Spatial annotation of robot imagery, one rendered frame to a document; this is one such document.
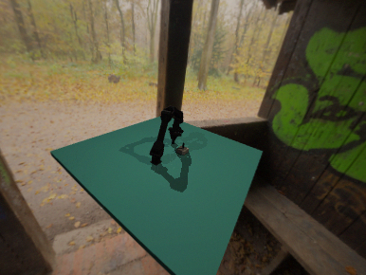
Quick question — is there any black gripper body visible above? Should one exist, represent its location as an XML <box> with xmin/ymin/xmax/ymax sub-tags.
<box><xmin>168</xmin><ymin>124</ymin><xmax>182</xmax><ymax>137</ymax></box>

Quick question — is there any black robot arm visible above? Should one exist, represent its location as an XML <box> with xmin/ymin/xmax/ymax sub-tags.
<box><xmin>150</xmin><ymin>105</ymin><xmax>184</xmax><ymax>165</ymax></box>

